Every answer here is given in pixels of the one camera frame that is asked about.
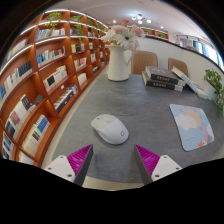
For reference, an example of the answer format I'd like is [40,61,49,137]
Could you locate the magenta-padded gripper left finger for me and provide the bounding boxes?
[44,144,95,187]

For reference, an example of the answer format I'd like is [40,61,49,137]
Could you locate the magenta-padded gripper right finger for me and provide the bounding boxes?
[134,144,183,187]

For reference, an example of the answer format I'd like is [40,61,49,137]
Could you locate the white computer mouse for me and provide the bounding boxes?
[90,113,130,146]

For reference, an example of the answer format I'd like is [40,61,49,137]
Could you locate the cloud and sun mouse pad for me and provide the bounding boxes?
[168,103,216,152]

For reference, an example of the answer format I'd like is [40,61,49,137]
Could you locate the white book with blue cover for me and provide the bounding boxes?
[191,81,210,100]

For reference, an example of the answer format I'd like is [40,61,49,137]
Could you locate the orange wooden bookshelf unit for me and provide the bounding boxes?
[0,8,169,168]

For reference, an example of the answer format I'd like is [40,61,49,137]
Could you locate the thick white book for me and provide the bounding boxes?
[171,65,203,94]

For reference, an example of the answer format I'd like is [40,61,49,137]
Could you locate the green plant in white pot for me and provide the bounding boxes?
[203,68,224,116]

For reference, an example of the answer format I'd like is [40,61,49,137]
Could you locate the brown upholstered chair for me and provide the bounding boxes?
[130,50,159,75]
[167,57,189,78]

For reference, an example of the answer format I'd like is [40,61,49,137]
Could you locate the white jug vase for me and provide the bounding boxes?
[106,44,134,82]

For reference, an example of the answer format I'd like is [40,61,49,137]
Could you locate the pink and white flower bouquet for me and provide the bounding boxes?
[100,19,146,51]

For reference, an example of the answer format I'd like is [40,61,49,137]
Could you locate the ceiling lights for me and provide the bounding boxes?
[111,13,164,29]

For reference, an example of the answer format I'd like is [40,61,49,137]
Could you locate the window with dark frame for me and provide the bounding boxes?
[179,36,224,71]

